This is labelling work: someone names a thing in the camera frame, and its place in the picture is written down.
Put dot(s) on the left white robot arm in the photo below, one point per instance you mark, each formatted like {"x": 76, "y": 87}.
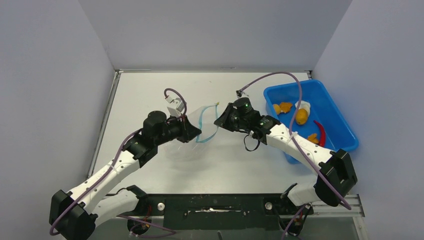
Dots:
{"x": 76, "y": 213}

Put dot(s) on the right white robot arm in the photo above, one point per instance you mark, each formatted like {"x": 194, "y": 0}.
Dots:
{"x": 335, "y": 173}

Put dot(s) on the red chili pepper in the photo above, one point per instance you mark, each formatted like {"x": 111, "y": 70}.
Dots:
{"x": 323, "y": 136}

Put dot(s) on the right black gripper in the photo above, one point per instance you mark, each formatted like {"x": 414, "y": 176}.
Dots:
{"x": 223, "y": 122}

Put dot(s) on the small orange food ball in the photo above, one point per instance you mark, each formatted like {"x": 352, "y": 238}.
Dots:
{"x": 277, "y": 108}

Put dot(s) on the orange fried nugget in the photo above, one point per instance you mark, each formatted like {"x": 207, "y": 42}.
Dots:
{"x": 285, "y": 107}

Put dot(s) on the aluminium rail frame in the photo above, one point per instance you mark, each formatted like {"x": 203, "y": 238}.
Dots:
{"x": 334, "y": 169}

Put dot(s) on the orange fried chicken piece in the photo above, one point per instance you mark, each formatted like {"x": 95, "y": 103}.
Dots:
{"x": 313, "y": 138}

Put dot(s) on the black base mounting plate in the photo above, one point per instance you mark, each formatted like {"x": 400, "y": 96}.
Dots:
{"x": 237, "y": 211}

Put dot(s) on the yellow lemon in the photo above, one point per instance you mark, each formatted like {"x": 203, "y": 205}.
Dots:
{"x": 301, "y": 117}

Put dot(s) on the blue plastic tray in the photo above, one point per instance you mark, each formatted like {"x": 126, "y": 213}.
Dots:
{"x": 339, "y": 134}

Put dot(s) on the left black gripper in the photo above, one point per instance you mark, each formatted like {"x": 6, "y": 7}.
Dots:
{"x": 190, "y": 131}

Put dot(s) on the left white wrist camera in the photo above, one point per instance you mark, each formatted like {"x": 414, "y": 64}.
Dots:
{"x": 175, "y": 106}

